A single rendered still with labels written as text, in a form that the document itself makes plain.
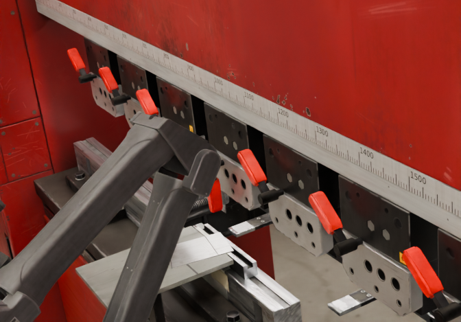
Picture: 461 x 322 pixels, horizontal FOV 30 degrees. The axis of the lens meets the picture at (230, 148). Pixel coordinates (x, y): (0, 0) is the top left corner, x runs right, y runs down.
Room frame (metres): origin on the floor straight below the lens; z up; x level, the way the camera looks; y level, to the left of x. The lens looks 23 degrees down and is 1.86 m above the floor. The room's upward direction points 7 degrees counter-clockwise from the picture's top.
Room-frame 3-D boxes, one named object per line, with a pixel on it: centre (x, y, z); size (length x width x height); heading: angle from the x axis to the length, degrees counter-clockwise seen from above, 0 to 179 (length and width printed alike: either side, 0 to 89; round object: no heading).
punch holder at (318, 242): (1.21, -0.12, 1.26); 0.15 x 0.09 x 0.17; 27
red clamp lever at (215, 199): (1.37, 0.03, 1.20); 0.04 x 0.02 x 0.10; 117
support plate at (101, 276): (1.47, 0.18, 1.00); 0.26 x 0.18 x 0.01; 117
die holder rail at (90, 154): (2.03, 0.30, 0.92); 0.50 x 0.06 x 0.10; 27
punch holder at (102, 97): (1.92, 0.24, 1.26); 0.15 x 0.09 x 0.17; 27
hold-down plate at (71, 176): (2.05, 0.37, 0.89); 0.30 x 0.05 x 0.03; 27
